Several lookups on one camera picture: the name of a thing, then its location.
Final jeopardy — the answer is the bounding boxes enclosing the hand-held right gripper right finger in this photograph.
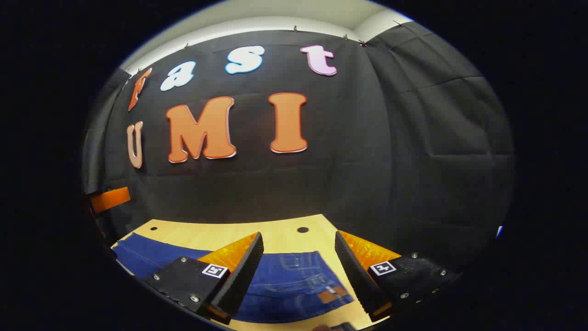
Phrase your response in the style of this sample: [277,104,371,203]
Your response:
[334,230,462,322]

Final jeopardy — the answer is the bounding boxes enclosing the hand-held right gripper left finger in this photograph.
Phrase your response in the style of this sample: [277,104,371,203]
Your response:
[145,232,265,325]

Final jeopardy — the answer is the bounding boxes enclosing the blue denim jeans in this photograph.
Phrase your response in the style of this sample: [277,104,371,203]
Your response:
[112,232,354,324]

